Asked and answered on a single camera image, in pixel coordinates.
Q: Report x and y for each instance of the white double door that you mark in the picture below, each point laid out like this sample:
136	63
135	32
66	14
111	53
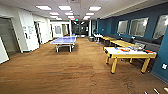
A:
3	50

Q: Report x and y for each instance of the white wall outlet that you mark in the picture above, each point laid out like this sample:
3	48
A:
164	66

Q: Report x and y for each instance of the white wall notice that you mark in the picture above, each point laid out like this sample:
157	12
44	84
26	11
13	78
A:
31	30

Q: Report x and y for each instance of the dark grey bin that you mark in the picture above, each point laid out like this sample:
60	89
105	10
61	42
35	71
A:
91	38

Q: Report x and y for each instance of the glass wall window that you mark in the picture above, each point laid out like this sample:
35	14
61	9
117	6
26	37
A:
122	27
138	26
161	26

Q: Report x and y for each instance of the square ceiling light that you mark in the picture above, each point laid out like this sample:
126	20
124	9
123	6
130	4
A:
43	7
65	7
69	13
90	14
54	13
95	8

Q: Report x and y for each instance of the green exit sign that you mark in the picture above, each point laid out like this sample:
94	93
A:
76	20

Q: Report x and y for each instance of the dark grey doorway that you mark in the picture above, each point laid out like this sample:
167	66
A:
8	36

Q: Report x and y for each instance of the small white table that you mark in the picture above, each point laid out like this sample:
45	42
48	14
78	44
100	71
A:
97	36

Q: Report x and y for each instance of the blue ping pong table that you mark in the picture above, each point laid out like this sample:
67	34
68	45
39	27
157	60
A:
63	40

